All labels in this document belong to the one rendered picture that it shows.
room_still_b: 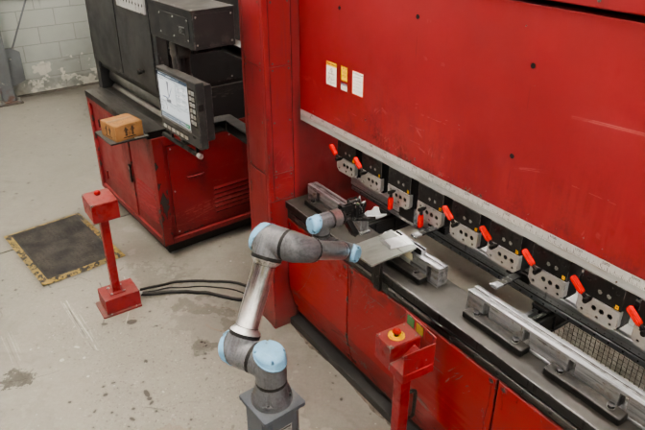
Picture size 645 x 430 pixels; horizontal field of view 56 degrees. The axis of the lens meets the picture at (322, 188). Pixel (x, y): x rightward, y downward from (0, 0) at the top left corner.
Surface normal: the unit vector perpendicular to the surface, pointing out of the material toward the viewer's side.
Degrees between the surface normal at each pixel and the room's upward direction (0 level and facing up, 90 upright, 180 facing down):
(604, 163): 90
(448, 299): 0
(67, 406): 0
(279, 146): 90
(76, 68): 90
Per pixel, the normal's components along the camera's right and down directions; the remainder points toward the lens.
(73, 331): 0.00, -0.90
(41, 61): 0.61, 0.35
